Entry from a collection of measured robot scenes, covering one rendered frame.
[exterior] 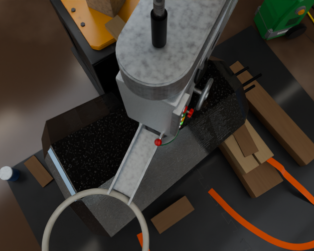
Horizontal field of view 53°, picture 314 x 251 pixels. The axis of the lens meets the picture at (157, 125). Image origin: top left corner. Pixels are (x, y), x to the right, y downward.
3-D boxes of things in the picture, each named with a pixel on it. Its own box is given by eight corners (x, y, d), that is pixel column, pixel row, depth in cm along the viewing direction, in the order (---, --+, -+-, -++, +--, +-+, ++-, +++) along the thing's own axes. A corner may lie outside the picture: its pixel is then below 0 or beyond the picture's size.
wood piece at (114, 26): (105, 29, 190) (104, 24, 185) (118, 19, 192) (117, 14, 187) (126, 51, 187) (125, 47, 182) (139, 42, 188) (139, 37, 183)
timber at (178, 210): (159, 233, 232) (159, 234, 220) (150, 218, 235) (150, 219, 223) (193, 209, 236) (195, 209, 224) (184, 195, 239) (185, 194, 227)
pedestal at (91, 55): (70, 49, 274) (39, -9, 202) (135, 13, 283) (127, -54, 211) (108, 110, 259) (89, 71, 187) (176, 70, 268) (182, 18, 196)
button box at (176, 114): (177, 116, 129) (182, 91, 101) (183, 119, 128) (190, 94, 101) (169, 133, 127) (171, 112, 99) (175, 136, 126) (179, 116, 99)
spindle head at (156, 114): (163, 54, 151) (164, -10, 108) (205, 72, 148) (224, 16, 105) (127, 118, 142) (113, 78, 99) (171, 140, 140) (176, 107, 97)
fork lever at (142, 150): (163, 61, 153) (162, 59, 148) (200, 77, 150) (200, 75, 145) (103, 188, 156) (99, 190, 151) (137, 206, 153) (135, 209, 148)
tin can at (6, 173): (15, 183, 242) (7, 182, 230) (4, 178, 243) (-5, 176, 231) (22, 171, 245) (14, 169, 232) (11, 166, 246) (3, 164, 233)
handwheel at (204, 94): (192, 78, 144) (195, 63, 130) (212, 87, 143) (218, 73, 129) (177, 106, 141) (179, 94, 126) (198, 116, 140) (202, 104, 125)
